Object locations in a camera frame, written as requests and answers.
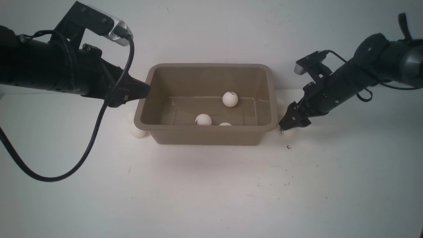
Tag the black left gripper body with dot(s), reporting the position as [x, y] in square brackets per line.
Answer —
[96, 77]

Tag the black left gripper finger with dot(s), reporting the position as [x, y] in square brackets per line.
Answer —
[132, 89]

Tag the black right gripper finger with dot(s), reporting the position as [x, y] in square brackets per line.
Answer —
[295, 117]

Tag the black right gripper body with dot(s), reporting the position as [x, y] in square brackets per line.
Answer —
[319, 99]

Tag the white ball with logo rear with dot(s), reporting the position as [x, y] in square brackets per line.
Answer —
[230, 99]

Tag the white ball with logo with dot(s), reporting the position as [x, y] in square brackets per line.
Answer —
[289, 133]
[230, 99]

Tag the white plain table-tennis ball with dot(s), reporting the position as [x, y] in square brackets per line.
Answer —
[203, 119]

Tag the white ball with logo front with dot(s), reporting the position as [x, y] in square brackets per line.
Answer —
[289, 133]

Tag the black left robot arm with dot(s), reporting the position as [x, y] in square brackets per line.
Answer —
[48, 61]

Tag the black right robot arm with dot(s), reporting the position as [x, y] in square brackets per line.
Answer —
[376, 61]

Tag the tan plastic bin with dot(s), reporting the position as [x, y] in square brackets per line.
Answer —
[182, 91]

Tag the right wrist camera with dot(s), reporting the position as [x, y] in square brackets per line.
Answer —
[313, 65]

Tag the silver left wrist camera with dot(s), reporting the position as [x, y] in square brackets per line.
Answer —
[81, 17]

